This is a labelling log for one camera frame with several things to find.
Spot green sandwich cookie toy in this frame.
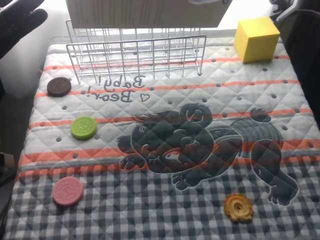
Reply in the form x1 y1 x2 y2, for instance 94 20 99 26
70 115 98 141

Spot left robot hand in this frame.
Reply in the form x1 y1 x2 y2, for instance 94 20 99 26
269 0 286 14

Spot golden swirl butter cookie toy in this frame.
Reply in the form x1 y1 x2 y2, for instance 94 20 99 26
223 192 255 223

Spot yellow cube block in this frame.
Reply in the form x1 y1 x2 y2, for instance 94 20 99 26
233 16 281 64

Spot grey quilt with bear print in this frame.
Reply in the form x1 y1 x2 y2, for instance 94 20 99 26
0 29 320 240

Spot white wire rack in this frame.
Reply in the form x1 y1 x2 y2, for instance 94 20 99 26
65 19 207 85

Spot brown sandwich cookie toy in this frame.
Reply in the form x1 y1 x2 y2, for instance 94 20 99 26
46 76 73 98

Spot pink sandwich cookie toy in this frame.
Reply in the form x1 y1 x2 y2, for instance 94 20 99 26
52 176 84 207

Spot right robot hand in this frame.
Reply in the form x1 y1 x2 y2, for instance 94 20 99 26
0 0 49 60

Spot large black fabric object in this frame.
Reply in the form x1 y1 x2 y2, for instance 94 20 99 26
274 9 320 142

